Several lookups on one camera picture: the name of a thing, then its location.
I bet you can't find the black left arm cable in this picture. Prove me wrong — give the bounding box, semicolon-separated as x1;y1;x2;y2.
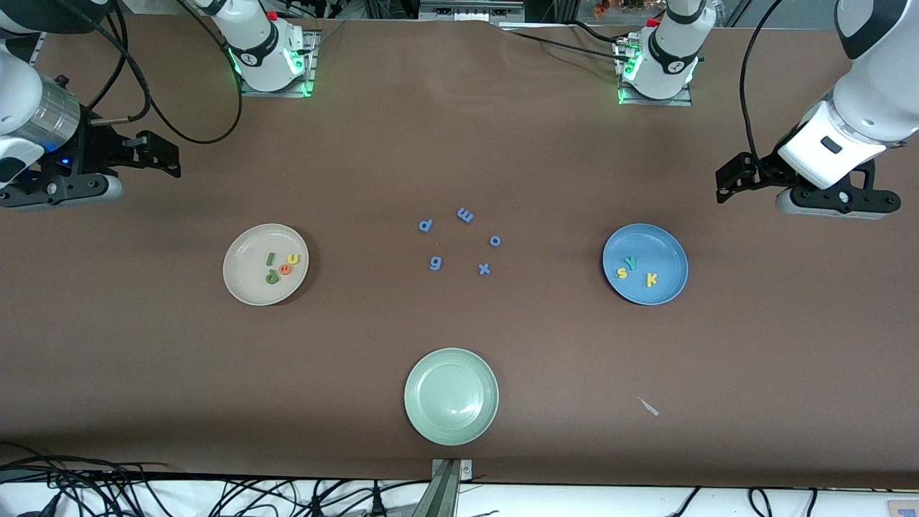
740;0;787;166

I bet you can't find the black base power cable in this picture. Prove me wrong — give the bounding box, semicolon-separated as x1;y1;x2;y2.
499;20;636;69

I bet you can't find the black cable bundle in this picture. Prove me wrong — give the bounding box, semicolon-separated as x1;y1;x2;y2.
0;442;403;517

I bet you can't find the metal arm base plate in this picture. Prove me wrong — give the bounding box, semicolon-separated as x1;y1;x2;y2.
239;30;317;98
616;39;694;107

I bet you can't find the pale green plate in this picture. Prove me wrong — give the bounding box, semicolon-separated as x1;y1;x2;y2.
403;348;500;447

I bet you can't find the grey power strip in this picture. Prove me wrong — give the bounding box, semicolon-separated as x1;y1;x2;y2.
420;1;525;19

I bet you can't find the beige brown plate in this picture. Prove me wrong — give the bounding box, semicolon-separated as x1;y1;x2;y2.
223;223;310;307

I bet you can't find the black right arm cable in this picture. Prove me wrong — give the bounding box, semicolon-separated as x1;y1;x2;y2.
61;0;243;144

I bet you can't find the blue plate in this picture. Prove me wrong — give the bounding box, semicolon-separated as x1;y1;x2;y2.
602;223;689;307

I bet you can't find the brown table cover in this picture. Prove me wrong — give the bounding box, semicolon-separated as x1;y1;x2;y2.
0;13;919;489

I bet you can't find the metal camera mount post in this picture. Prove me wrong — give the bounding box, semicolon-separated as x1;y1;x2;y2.
409;458;475;517

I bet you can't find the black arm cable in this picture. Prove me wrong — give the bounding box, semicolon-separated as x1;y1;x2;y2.
740;0;787;166
61;0;243;144

